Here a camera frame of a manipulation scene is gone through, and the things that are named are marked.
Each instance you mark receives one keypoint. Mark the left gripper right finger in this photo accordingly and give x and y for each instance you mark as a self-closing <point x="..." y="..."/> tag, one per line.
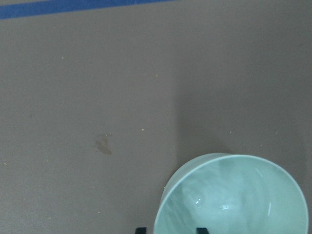
<point x="202" y="231"/>

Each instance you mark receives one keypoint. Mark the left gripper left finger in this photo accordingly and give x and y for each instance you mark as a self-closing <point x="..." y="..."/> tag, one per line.
<point x="141" y="230"/>

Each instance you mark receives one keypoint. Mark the mint green bowl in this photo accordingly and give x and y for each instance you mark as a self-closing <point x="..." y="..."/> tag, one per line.
<point x="231" y="194"/>

